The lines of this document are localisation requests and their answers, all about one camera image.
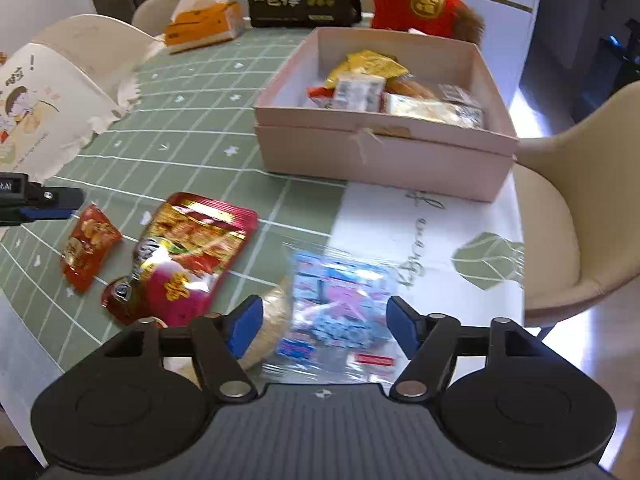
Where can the red quail eggs packet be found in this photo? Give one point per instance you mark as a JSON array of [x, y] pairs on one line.
[[87, 247]]

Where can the large red snack pouch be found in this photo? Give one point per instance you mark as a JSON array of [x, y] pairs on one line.
[[180, 259]]

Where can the gold foil snack packet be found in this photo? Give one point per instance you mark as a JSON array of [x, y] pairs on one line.
[[369, 63]]

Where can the oat bar clear wrapper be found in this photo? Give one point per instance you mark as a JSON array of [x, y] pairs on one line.
[[276, 320]]

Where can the green grid tablecloth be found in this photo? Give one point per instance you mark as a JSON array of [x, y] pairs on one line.
[[194, 131]]

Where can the beige chair right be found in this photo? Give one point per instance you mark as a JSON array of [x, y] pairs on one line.
[[578, 193]]

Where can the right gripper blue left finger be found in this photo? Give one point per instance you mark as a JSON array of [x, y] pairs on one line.
[[219, 341]]

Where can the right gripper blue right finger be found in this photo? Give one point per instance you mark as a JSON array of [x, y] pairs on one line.
[[429, 343]]

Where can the hawthorn stick snack packet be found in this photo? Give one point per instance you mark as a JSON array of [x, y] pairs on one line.
[[321, 96]]

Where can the rice cracker snack bag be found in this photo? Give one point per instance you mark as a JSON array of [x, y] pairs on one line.
[[455, 107]]

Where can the orange tissue box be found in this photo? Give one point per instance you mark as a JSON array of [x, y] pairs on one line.
[[202, 23]]

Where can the pink cardboard box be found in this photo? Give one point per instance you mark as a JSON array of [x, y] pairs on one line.
[[299, 138]]

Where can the red plush horse toy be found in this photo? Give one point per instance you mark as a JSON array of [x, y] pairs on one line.
[[451, 19]]

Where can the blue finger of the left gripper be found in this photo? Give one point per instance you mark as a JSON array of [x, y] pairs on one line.
[[36, 204]]

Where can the blue pink candy packet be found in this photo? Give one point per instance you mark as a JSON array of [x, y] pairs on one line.
[[337, 331]]

